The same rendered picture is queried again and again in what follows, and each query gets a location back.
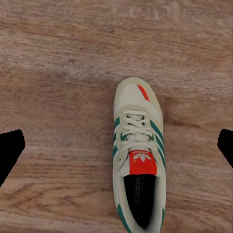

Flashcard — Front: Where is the gym shoe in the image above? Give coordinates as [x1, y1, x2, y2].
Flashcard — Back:
[113, 76, 167, 233]

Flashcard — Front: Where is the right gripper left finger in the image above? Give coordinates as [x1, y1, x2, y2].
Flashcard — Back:
[0, 129, 25, 187]

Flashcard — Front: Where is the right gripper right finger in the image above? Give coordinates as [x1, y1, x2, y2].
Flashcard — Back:
[217, 129, 233, 167]

